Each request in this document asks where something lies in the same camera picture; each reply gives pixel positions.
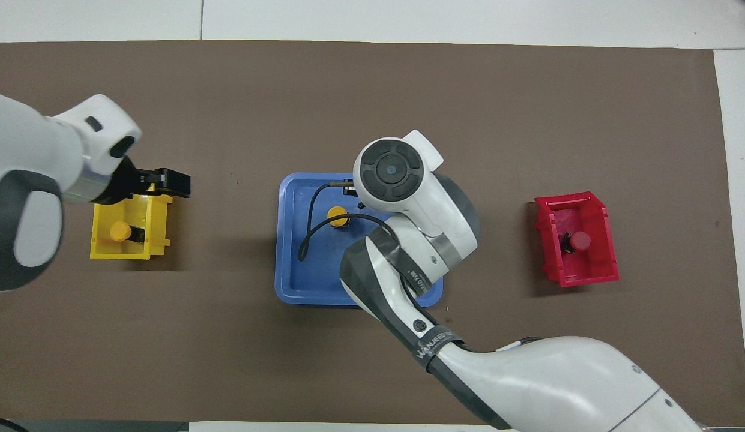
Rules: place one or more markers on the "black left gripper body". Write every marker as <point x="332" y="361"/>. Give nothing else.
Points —
<point x="129" y="183"/>

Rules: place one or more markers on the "grey base strip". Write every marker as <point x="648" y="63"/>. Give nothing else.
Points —
<point x="108" y="426"/>

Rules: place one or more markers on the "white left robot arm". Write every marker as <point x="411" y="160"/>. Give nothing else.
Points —
<point x="24" y="156"/>

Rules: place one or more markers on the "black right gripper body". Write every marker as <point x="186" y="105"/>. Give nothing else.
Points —
<point x="351" y="191"/>

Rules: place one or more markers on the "yellow push button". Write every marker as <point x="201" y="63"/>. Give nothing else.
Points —
<point x="120" y="231"/>
<point x="337" y="215"/>

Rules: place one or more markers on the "brown paper mat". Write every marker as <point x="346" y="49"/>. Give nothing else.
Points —
<point x="228" y="360"/>

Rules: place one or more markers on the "red push button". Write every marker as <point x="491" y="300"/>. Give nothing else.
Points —
<point x="580" y="241"/>

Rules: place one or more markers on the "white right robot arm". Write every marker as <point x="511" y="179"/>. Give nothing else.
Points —
<point x="528" y="378"/>

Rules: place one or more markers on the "blue plastic tray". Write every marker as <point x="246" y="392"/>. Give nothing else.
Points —
<point x="300" y="282"/>

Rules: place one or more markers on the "red plastic bin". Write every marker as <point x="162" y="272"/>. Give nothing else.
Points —
<point x="588" y="270"/>

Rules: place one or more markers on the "yellow plastic bin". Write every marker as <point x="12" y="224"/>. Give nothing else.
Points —
<point x="108" y="249"/>

